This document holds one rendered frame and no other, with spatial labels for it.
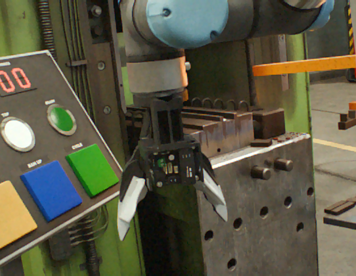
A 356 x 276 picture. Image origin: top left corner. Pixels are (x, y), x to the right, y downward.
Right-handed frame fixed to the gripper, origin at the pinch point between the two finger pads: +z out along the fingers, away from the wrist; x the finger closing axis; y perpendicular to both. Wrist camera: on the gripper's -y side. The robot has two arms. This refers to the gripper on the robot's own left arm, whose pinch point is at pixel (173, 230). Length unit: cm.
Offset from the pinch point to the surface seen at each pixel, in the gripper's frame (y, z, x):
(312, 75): -755, 82, 386
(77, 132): -16.4, -13.0, -11.2
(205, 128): -42.9, -4.8, 16.7
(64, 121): -15.4, -15.1, -13.0
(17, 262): -12.4, 5.9, -23.9
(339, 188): -247, 94, 157
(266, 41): -71, -21, 44
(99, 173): -12.2, -6.6, -8.8
